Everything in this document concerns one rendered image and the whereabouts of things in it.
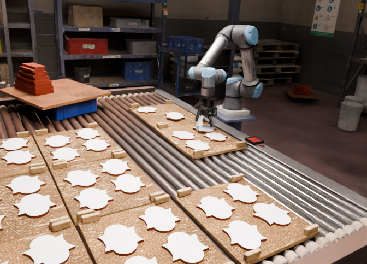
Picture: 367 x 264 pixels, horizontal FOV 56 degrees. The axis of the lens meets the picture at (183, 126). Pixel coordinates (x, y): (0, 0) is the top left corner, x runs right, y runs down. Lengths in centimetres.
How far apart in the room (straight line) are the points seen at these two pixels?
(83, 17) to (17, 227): 514
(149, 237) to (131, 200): 22
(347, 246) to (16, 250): 102
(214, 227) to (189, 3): 645
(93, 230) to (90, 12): 523
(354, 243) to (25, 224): 107
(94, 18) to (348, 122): 433
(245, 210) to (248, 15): 704
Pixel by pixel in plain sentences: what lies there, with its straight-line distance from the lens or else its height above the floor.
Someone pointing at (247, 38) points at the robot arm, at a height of 145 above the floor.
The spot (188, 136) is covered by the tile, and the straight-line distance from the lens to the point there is 188.
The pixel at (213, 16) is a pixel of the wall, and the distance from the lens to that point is 767.
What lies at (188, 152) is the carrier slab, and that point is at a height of 94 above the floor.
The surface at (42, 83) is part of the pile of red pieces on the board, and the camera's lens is 229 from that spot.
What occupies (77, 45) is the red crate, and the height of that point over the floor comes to 80.
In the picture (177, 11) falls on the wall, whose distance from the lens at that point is 728.
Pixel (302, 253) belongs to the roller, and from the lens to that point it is 123.
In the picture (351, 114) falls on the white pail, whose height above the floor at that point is 25.
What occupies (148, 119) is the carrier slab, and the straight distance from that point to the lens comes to 214.
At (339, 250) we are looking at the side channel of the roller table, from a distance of 124.
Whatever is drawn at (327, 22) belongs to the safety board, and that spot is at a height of 138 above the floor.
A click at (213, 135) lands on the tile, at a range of 193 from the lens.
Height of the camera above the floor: 166
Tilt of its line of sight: 21 degrees down
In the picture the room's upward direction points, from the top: 4 degrees clockwise
